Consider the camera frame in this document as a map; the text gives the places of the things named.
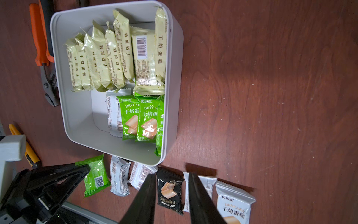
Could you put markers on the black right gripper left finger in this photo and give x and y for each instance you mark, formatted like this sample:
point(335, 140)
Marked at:
point(142, 209)

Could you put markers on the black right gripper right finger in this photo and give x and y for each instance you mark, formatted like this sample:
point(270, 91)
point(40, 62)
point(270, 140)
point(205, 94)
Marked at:
point(202, 208)

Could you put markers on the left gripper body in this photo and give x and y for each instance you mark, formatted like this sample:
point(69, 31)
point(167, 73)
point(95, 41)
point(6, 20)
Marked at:
point(38, 194)

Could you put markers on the black cookie packet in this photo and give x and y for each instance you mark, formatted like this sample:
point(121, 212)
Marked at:
point(169, 187)

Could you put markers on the green cookie packet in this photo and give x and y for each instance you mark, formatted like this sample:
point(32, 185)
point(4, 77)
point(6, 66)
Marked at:
point(147, 121)
point(129, 111)
point(97, 179)
point(160, 125)

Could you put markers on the grey storage box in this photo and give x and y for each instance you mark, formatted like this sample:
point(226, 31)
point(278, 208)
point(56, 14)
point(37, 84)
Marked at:
point(84, 113)

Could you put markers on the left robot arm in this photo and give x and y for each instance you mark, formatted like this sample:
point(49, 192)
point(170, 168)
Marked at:
point(12, 149)

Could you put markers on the pale yellow cookie packet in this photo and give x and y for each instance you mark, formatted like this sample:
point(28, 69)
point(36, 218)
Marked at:
point(143, 44)
point(123, 36)
point(72, 55)
point(98, 37)
point(92, 64)
point(82, 63)
point(116, 71)

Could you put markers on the orange handled groove pliers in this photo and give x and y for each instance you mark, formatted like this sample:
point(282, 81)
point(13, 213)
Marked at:
point(40, 15)

